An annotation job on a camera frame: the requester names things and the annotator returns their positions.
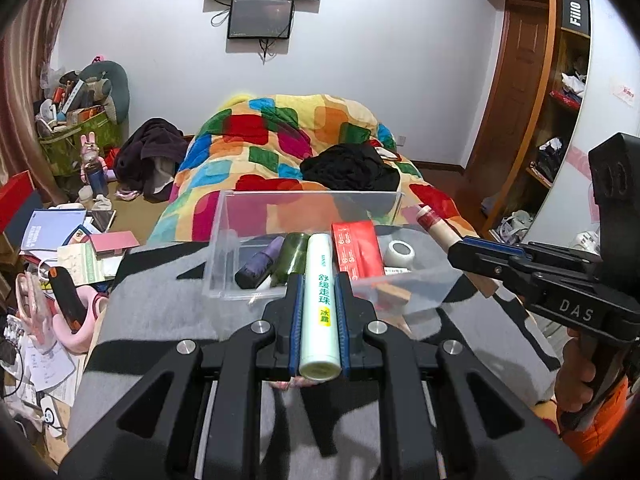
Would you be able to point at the white tape roll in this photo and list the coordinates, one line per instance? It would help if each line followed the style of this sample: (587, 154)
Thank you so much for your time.
(400, 254)

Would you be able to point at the person's right hand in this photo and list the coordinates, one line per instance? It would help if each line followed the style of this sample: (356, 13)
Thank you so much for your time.
(572, 375)

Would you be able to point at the pale green roll-on tube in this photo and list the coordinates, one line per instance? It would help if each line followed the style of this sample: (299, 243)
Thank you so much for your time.
(320, 310)

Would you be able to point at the red packet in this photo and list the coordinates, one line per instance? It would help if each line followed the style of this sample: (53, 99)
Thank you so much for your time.
(357, 250)

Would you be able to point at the pink notebook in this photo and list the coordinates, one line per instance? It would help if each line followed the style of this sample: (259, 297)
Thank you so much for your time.
(115, 242)

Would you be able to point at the pink transparent bag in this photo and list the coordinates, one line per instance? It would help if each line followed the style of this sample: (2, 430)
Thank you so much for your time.
(32, 310)

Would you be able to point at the wooden door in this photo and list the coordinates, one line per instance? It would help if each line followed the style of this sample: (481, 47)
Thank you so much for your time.
(510, 90)

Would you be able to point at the green white booklet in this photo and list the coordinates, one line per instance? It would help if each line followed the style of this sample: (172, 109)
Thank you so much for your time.
(85, 262)

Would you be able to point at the grey neck pillow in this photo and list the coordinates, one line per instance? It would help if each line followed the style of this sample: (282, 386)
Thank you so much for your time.
(117, 85)

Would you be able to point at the small black monitor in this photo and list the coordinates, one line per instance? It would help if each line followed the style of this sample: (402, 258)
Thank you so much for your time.
(260, 19)

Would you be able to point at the colourful patchwork quilt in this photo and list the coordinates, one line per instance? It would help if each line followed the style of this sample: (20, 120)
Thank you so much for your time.
(260, 145)

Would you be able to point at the wooden block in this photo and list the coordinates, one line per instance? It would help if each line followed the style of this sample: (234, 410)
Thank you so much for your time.
(392, 296)

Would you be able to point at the purple cosmetic bottle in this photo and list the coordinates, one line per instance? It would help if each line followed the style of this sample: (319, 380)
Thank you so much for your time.
(257, 265)

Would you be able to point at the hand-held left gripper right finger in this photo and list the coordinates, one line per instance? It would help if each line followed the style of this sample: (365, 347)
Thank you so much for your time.
(345, 325)

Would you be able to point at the dark green bottle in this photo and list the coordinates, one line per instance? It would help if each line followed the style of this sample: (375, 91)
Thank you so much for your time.
(290, 257)

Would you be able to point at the green storage bag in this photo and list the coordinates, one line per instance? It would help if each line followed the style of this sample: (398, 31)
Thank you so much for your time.
(70, 147)

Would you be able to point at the black orange handheld tool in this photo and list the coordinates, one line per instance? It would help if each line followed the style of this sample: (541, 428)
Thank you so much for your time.
(67, 297)

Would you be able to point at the clear plastic storage box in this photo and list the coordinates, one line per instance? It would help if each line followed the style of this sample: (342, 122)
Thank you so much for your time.
(222, 260)

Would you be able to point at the wooden bookshelf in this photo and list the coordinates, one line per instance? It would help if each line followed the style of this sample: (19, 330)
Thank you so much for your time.
(565, 110)

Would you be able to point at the dark clothes pile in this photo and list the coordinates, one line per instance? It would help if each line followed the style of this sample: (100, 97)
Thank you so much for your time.
(147, 150)

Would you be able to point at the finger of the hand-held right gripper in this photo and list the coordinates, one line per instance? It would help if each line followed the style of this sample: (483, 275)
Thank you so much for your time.
(492, 244)
(480, 262)

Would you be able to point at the black box white lettering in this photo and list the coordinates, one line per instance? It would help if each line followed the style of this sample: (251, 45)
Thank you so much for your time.
(575, 14)

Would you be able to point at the grey black patterned blanket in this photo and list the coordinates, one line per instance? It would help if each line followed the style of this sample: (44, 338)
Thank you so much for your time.
(150, 310)

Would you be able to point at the black garment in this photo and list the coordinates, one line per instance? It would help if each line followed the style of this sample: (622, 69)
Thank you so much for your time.
(350, 167)

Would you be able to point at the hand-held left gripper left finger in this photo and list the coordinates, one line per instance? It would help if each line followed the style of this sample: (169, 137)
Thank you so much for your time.
(296, 325)

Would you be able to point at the striped brown curtain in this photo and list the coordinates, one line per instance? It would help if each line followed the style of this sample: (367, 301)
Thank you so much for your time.
(25, 60)

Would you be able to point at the red cardboard box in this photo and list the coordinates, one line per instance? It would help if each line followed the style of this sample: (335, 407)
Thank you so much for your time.
(15, 200)

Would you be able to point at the light blue notebook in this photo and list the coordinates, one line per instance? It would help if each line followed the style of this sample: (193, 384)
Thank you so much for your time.
(50, 227)

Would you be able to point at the pink bunny toy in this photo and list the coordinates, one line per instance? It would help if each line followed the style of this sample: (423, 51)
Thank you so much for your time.
(91, 157)

